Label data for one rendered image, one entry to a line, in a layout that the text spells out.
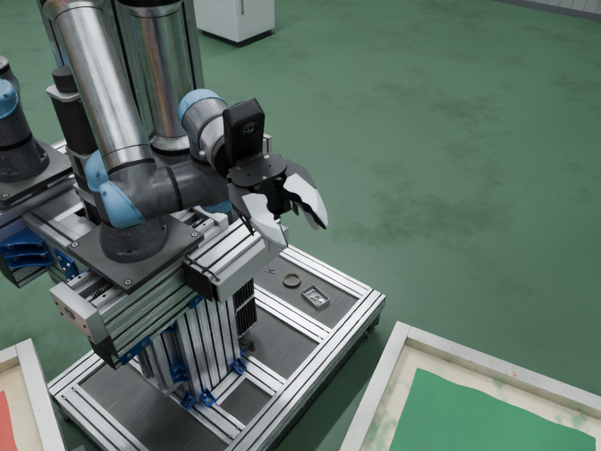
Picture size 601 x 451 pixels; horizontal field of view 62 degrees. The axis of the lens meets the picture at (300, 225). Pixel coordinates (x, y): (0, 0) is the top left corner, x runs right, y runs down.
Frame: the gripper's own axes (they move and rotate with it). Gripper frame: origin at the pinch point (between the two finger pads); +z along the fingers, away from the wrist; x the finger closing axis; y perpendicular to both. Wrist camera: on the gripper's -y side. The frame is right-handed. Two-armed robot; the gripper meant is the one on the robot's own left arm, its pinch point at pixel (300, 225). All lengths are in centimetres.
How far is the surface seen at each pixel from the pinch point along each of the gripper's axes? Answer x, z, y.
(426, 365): -32, -11, 77
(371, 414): -11, -5, 71
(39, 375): 52, -51, 62
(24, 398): 57, -49, 65
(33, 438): 56, -38, 65
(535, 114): -307, -204, 213
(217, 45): -129, -472, 190
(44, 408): 52, -41, 62
